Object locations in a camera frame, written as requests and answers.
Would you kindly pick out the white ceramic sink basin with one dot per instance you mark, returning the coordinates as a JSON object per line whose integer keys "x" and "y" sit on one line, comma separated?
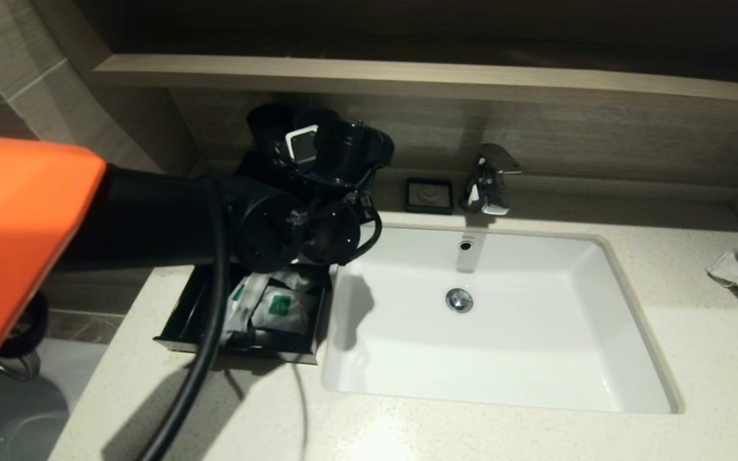
{"x": 503, "y": 358}

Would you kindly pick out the dark metal cup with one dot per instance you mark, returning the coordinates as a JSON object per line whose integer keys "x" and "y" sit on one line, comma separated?
{"x": 266, "y": 125}

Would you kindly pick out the chrome sink faucet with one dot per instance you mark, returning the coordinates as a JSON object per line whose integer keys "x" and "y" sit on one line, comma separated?
{"x": 491, "y": 186}

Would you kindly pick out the white cup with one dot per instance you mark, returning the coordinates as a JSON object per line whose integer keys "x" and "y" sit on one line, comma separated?
{"x": 314, "y": 115}

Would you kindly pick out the small packet green label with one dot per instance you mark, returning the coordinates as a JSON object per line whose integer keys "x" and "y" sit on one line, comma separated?
{"x": 295, "y": 278}
{"x": 279, "y": 307}

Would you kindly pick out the black square soap dish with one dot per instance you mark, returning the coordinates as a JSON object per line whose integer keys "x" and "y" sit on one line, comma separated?
{"x": 429, "y": 195}

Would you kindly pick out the long clear packet green label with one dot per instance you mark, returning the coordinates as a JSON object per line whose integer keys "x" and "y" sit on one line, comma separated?
{"x": 244, "y": 301}

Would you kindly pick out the white bathtub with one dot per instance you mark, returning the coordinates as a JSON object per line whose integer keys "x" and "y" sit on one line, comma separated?
{"x": 55, "y": 397}

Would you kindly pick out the chrome sink drain plug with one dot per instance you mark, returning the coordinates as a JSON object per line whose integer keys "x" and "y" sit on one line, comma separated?
{"x": 459, "y": 300}

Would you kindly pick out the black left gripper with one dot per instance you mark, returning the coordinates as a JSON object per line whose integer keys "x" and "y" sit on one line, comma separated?
{"x": 359, "y": 203}

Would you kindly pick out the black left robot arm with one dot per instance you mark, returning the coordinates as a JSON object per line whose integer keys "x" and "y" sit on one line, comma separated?
{"x": 23, "y": 224}

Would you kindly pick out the wooden wall shelf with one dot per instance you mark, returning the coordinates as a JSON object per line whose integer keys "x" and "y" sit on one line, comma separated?
{"x": 407, "y": 77}

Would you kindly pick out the glossy black unlined drawer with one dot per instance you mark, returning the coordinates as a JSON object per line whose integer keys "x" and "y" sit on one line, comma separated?
{"x": 180, "y": 320}

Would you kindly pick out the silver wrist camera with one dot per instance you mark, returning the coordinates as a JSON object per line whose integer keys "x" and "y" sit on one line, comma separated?
{"x": 302, "y": 144}

